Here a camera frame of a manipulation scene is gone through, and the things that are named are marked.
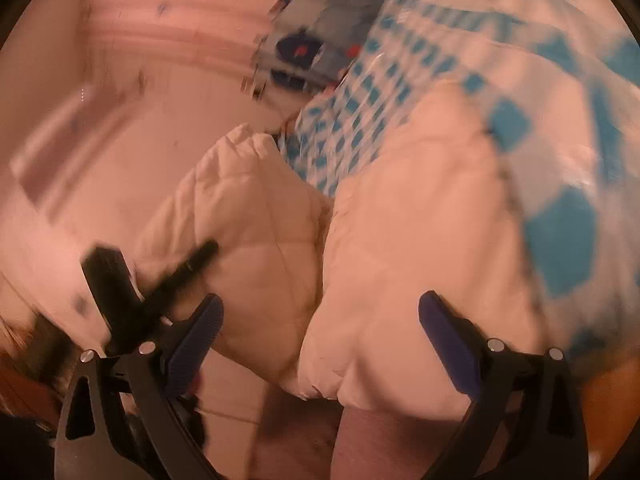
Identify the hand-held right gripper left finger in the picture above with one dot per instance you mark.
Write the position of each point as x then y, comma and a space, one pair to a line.
192, 345

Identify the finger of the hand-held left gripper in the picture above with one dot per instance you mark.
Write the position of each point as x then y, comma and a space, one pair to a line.
190, 262
110, 285

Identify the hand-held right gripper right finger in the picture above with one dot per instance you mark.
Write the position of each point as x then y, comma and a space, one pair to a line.
450, 345

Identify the white quilted jacket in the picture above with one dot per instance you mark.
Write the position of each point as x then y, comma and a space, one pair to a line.
410, 240

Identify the blue white checkered plastic sheet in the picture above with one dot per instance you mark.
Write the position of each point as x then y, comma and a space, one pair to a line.
550, 170

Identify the cartoon printed blue blanket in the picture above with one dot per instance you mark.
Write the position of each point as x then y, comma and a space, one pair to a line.
310, 35

